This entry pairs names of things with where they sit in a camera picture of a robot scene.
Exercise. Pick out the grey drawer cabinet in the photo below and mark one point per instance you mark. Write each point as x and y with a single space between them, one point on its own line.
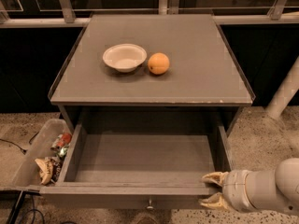
203 71

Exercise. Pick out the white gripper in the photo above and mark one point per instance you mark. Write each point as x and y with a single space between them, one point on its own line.
235 188

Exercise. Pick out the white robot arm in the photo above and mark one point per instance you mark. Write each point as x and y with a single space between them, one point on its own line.
265 147

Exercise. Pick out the white bowl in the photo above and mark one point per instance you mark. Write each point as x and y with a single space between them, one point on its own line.
124 58

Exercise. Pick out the grey top drawer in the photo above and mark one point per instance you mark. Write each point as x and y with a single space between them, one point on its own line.
142 158

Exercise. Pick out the tan crumpled bag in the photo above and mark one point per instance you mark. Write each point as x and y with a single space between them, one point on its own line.
45 170

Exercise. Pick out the metal window railing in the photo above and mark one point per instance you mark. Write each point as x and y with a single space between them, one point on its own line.
78 13

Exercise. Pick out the red snack can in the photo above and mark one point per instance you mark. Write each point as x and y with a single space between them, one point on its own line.
62 140

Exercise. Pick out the orange fruit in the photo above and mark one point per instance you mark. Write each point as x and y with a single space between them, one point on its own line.
158 63

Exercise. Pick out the green snack packet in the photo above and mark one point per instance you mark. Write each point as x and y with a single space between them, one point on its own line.
63 151

